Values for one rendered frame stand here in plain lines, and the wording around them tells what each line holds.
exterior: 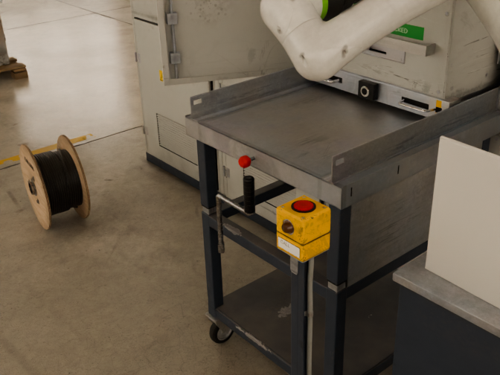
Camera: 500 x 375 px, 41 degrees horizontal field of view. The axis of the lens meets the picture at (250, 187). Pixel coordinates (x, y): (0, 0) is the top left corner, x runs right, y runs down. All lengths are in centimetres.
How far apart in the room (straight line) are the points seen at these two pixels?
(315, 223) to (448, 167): 27
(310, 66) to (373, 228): 51
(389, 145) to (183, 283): 128
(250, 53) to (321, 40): 92
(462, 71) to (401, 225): 45
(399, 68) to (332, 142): 32
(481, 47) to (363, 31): 61
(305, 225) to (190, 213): 189
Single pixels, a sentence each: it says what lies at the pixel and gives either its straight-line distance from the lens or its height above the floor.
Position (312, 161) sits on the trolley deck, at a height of 85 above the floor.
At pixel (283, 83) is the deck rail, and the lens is 212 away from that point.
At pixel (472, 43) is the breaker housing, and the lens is 190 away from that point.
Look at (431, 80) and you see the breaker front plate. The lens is 187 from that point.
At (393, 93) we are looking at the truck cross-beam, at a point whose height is 91.
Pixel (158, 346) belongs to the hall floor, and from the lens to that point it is 239.
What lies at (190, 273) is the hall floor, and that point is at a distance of 273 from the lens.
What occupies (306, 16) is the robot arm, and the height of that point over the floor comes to 122.
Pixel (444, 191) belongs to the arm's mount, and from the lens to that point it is 133.
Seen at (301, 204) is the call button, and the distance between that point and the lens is 132.
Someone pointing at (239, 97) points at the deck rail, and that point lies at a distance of 201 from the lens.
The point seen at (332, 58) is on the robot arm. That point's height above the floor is 115.
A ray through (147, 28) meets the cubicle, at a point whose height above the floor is 77.
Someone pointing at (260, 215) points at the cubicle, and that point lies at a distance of 297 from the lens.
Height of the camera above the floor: 155
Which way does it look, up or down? 27 degrees down
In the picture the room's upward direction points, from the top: 2 degrees counter-clockwise
